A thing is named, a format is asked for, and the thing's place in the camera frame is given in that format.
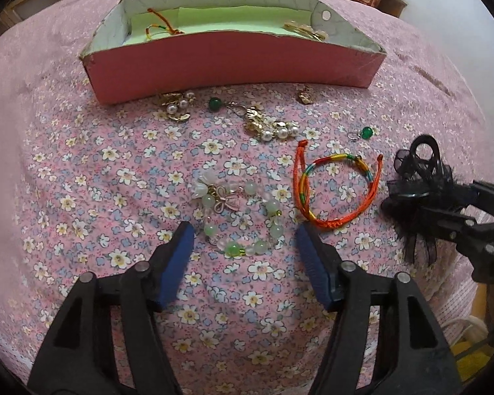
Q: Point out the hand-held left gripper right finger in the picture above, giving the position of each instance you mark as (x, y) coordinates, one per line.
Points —
(311, 263)

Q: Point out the large green bead earring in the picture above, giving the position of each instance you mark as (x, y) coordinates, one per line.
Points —
(215, 103)

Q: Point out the gold pearl brooch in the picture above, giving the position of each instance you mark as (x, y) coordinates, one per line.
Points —
(267, 129)

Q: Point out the gold flower hairpin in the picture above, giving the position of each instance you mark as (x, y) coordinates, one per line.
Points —
(304, 28)

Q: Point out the black lace hair clip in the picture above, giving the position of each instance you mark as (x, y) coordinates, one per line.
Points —
(415, 181)

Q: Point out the dark wooden headboard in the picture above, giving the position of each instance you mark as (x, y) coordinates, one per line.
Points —
(33, 0)

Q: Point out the gold pearl earring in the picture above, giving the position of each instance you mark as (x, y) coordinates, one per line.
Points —
(173, 107)

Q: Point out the pink cardboard box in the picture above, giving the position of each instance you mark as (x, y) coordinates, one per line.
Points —
(230, 61)

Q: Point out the small green bead earring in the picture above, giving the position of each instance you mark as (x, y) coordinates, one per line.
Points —
(367, 132)

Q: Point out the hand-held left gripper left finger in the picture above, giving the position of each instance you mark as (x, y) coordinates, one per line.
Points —
(177, 267)

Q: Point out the pink floral bedsheet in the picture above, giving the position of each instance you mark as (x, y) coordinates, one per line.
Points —
(107, 173)

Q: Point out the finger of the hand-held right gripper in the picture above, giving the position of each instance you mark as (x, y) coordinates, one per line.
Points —
(469, 234)
(490, 197)

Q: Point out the small gold earring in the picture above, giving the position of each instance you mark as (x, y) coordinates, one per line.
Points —
(306, 96)

